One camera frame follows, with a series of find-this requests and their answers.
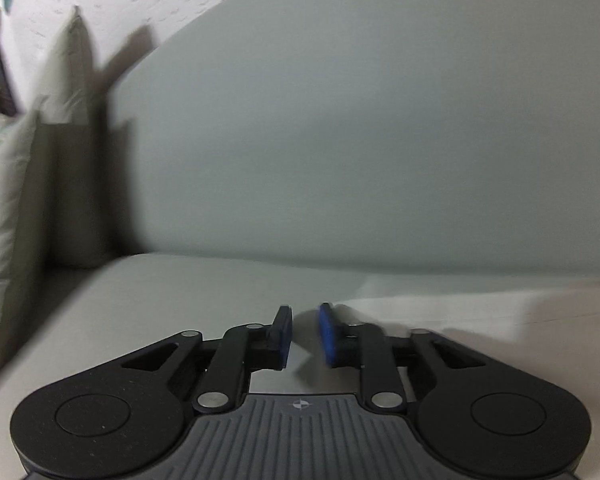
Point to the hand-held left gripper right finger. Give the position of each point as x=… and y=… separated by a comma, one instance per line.
x=327, y=332

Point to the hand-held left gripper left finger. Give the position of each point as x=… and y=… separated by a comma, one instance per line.
x=283, y=336

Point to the white bed sheet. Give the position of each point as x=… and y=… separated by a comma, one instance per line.
x=145, y=310

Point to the beige grey pillow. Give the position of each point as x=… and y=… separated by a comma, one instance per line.
x=72, y=160

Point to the cream pillow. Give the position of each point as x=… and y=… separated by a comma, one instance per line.
x=5, y=220

